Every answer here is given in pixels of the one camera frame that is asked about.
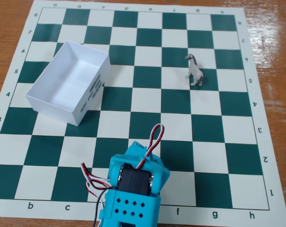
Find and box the cyan gripper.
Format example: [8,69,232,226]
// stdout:
[126,141,163,166]

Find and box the grey and white toy horse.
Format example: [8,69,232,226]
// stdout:
[185,53,204,87]

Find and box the white cardboard box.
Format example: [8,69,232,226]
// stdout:
[26,40,112,127]

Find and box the green and white chessboard mat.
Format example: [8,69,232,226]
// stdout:
[0,0,286,227]

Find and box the red white black wrist cable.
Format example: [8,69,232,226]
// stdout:
[136,123,165,170]

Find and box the red white black elbow cable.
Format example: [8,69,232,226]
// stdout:
[81,162,111,190]

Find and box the red white black shoulder cable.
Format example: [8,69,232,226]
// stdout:
[94,188,106,227]

